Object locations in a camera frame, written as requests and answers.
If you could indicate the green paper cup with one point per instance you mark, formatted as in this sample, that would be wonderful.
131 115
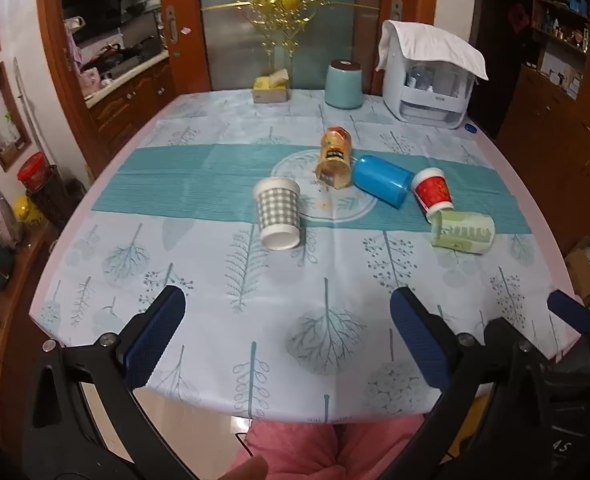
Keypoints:
467 232

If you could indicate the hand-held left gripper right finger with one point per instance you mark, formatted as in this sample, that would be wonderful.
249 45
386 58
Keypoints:
420 340

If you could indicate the white towel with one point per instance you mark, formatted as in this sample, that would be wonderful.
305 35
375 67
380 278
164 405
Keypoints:
430 42

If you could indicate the person's pink pants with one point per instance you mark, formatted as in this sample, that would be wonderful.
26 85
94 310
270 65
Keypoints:
325 447

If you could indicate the tree printed tablecloth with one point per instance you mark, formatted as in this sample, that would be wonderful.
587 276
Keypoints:
215 270

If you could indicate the wooden kitchen cabinet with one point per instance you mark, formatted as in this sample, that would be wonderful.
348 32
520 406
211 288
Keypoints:
125 110

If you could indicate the blue plastic cup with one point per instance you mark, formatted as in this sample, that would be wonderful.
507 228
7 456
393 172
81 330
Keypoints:
380 180

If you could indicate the light blue canister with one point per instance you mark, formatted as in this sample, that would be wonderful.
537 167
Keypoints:
344 85

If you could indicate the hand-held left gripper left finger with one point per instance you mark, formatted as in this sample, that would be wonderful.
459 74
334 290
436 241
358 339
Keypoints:
157 335

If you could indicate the frosted glass door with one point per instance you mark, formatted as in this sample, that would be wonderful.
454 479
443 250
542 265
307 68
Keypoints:
230 50

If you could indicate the white storage box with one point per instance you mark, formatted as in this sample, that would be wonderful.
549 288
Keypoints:
425 97

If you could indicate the yellow toy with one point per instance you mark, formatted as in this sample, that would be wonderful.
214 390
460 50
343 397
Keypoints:
27 210

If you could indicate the red lidded jar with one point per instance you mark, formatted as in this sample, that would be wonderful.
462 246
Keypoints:
34 172

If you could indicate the red paper cup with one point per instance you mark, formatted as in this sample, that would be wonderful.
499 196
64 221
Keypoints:
432 190

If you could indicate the small blue lid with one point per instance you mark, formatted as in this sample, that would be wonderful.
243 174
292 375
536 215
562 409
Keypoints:
470 128

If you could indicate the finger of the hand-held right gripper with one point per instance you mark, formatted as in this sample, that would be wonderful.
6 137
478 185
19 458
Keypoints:
501 329
570 309

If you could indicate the wooden shelf unit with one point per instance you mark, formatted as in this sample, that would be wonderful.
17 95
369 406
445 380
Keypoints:
550 110

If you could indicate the person's left hand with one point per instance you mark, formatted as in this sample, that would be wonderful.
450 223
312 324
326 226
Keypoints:
249 469

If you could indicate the wooden wall niche frame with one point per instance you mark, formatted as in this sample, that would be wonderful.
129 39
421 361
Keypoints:
5 115

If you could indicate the yellow tissue box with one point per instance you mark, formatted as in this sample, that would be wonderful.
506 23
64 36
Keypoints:
270 92

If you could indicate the grey checked paper cup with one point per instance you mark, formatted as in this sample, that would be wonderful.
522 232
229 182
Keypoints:
277 210

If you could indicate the orange clear plastic cup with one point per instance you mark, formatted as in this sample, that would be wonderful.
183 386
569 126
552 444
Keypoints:
334 157

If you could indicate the cardboard box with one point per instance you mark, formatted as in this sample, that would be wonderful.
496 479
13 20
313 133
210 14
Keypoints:
587 270

